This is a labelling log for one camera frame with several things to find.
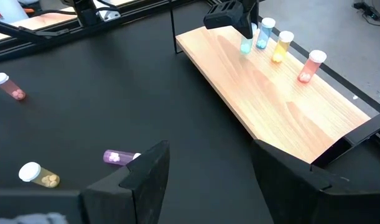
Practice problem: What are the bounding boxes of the wooden shelf black metal frame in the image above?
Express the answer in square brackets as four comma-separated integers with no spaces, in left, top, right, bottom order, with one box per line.
[169,0,380,169]

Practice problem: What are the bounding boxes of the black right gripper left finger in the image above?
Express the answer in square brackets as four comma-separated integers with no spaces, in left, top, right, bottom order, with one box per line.
[80,139,171,224]

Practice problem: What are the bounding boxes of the black aluminium frame rail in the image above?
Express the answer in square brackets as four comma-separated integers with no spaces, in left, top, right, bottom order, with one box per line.
[0,0,209,63]

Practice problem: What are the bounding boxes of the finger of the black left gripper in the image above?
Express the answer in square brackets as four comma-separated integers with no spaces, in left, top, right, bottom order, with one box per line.
[203,1,253,40]
[251,0,259,25]

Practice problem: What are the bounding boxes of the blue pill bottle white cap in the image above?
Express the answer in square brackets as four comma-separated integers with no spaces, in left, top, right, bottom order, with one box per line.
[255,17,277,50]

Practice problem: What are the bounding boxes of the black power strip with cables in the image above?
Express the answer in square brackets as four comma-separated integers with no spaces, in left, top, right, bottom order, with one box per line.
[353,1,380,27]

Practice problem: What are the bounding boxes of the yellow pill bottle white cap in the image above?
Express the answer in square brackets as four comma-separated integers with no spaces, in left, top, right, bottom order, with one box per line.
[17,161,61,189]
[271,30,295,63]

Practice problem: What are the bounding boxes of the purple pill bottle white cap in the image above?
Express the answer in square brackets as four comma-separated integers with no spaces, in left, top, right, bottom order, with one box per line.
[102,149,142,166]

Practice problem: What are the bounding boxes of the teal pill bottle white cap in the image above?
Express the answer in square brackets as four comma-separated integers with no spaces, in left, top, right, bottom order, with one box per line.
[239,22,259,55]

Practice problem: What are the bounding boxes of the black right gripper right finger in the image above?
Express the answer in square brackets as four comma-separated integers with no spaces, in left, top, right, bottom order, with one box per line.
[251,139,380,224]

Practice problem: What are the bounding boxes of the red pill bottle white cap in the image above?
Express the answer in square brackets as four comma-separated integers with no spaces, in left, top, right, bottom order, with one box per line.
[297,49,328,84]
[0,72,27,101]

